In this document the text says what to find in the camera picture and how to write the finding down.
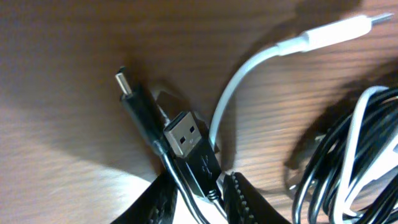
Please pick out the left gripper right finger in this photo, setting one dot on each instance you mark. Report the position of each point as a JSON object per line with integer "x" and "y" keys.
{"x": 243, "y": 204}

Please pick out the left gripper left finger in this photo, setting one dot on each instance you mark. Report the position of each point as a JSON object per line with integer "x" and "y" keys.
{"x": 155, "y": 205}

